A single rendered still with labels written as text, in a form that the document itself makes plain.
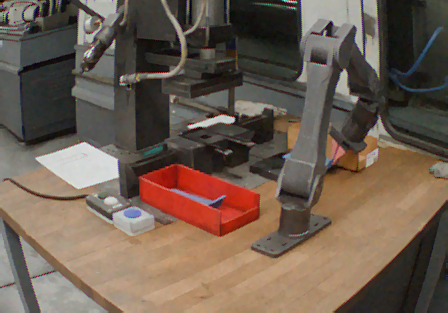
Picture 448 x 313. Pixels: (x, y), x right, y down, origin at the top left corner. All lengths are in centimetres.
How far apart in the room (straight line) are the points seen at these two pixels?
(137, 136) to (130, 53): 24
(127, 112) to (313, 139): 67
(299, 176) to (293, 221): 9
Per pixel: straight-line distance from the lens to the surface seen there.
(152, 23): 153
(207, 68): 143
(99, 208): 129
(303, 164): 115
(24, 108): 453
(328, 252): 116
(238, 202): 131
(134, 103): 163
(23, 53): 444
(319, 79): 116
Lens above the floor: 147
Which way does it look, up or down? 19 degrees down
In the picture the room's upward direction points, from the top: straight up
